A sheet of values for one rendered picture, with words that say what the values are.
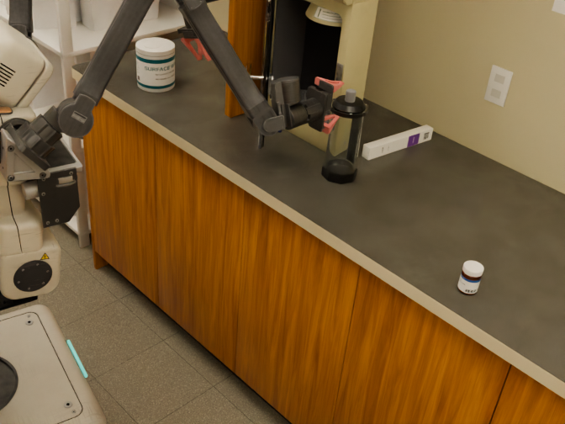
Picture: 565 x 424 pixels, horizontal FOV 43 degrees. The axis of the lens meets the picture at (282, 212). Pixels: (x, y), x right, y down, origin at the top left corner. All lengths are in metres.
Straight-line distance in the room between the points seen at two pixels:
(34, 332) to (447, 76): 1.59
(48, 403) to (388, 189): 1.20
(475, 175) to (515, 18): 0.46
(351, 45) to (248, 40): 0.39
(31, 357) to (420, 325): 1.27
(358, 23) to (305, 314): 0.84
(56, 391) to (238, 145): 0.93
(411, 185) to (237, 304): 0.71
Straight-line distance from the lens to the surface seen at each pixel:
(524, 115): 2.32
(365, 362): 2.07
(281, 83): 1.82
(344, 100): 2.02
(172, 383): 2.75
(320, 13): 2.16
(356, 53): 2.12
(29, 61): 1.80
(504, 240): 2.01
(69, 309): 3.07
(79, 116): 1.70
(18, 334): 2.59
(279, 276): 2.18
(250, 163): 2.15
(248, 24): 2.31
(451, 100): 2.44
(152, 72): 2.52
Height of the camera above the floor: 2.04
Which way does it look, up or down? 34 degrees down
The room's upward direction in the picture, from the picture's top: 6 degrees clockwise
